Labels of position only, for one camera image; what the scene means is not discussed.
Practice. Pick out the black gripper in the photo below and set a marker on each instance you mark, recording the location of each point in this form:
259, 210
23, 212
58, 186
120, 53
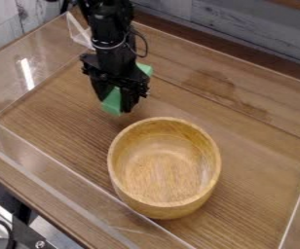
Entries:
112, 68

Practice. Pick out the green rectangular block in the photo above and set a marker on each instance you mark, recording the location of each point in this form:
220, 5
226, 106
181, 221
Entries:
112, 104

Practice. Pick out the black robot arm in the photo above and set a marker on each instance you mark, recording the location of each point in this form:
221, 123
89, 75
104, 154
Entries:
109, 19

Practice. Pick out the brown wooden bowl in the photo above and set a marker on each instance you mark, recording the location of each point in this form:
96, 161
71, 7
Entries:
165, 167

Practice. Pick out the clear acrylic corner bracket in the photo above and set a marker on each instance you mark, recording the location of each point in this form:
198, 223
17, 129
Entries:
80, 34

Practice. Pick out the clear acrylic tray wall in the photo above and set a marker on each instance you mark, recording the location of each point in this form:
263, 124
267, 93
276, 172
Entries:
74, 204

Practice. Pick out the black table clamp bracket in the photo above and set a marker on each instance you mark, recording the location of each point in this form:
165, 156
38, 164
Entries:
27, 238

